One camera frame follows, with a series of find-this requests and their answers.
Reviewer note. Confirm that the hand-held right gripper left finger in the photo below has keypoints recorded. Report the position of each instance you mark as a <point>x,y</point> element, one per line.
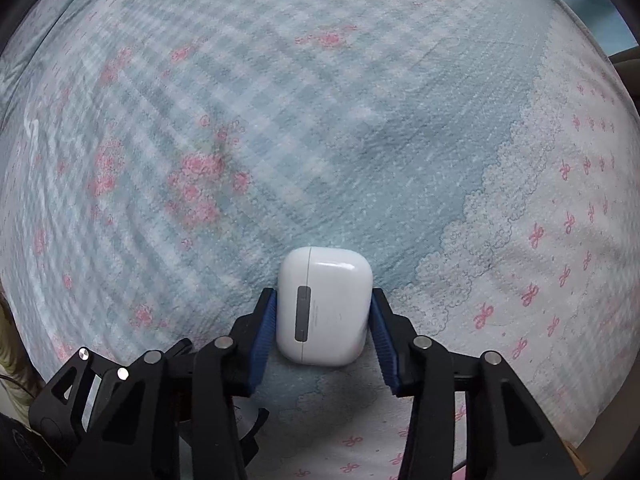
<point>262,345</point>

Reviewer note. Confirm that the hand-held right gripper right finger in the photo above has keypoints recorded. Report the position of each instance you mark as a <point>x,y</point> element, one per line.
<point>382,345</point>

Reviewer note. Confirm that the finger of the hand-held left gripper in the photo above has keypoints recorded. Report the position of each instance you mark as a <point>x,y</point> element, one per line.
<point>90,385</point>

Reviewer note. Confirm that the white earbud case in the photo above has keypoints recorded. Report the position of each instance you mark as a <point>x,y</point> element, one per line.
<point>325,305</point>

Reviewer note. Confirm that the floral bed sheet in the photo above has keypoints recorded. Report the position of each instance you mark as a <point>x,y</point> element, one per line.
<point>320,135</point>

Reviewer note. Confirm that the light blue hanging cloth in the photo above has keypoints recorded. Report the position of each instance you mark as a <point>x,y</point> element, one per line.
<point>607,5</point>

